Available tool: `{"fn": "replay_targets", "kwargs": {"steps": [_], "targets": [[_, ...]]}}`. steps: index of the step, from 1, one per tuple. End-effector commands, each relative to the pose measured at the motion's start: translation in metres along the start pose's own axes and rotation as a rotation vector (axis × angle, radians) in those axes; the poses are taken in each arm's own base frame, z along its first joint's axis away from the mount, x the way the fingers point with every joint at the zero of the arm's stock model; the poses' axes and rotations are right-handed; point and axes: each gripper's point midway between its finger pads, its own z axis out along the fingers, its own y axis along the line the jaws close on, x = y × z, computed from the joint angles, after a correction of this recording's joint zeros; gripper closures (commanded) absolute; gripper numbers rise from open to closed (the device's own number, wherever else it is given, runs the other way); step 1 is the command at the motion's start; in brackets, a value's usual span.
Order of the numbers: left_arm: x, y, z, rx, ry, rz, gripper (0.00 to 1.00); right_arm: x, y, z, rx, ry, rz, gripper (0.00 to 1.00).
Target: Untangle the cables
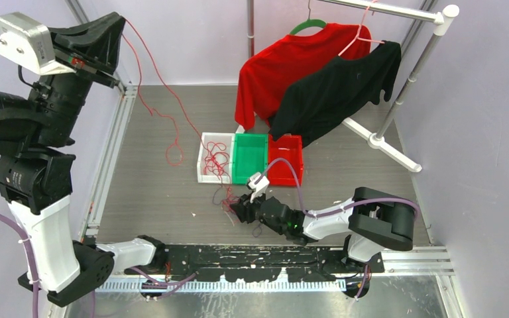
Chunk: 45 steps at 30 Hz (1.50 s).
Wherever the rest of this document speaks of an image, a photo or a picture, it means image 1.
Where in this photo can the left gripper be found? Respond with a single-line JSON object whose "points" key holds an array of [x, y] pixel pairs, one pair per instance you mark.
{"points": [[96, 40]]}

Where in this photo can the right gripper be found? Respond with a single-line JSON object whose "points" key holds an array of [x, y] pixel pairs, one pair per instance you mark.
{"points": [[242, 210]]}

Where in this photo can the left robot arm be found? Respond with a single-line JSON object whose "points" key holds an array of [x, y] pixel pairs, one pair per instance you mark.
{"points": [[35, 176]]}

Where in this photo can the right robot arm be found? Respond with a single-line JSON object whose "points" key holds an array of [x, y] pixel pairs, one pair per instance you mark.
{"points": [[373, 221]]}

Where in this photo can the white plastic bin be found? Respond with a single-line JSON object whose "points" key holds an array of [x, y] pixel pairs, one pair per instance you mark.
{"points": [[214, 163]]}

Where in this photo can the green plastic bin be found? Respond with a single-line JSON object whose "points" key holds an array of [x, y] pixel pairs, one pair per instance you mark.
{"points": [[250, 155]]}

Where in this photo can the black t-shirt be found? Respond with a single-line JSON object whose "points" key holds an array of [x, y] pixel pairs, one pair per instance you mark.
{"points": [[318, 103]]}

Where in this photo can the red t-shirt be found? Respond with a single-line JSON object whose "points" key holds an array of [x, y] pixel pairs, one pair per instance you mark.
{"points": [[264, 78]]}

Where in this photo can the white clothes rack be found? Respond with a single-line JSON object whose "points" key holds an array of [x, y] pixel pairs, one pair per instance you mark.
{"points": [[372, 120]]}

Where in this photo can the green clothes hanger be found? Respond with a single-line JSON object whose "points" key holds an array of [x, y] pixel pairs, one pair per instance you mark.
{"points": [[308, 23]]}

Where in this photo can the pink clothes hanger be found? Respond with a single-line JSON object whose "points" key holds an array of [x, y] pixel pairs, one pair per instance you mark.
{"points": [[358, 36]]}

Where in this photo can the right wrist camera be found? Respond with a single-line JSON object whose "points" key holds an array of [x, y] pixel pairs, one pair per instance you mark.
{"points": [[258, 184]]}

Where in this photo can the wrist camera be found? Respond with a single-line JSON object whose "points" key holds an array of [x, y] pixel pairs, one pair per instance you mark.
{"points": [[28, 43], [258, 184]]}

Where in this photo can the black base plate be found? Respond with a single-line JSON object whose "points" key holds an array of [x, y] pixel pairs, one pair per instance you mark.
{"points": [[251, 263]]}

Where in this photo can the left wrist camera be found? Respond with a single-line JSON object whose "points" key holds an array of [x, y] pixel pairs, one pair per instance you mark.
{"points": [[28, 43]]}

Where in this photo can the white cable duct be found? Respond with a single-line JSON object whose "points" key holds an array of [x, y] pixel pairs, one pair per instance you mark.
{"points": [[139, 285]]}

